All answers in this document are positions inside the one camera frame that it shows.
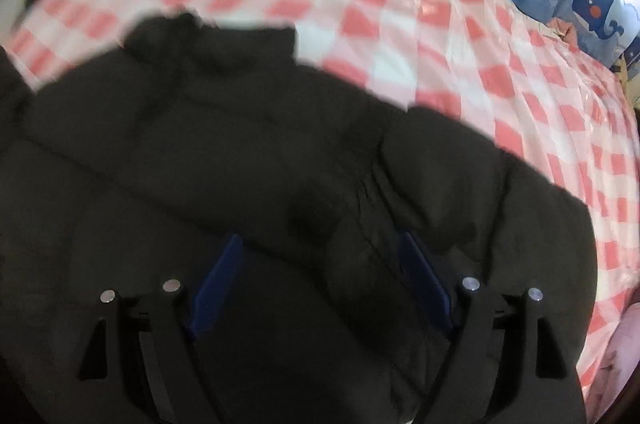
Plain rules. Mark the pink cloth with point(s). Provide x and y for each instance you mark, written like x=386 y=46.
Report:
x=617 y=354

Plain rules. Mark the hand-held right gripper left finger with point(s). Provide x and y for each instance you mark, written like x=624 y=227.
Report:
x=216 y=284

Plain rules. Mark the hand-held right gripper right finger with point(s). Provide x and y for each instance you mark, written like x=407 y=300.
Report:
x=425 y=284

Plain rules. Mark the pink white checked bed sheet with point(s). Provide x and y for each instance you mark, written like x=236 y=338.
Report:
x=450 y=28

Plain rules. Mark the black puffer jacket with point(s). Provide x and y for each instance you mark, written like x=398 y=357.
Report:
x=225 y=143

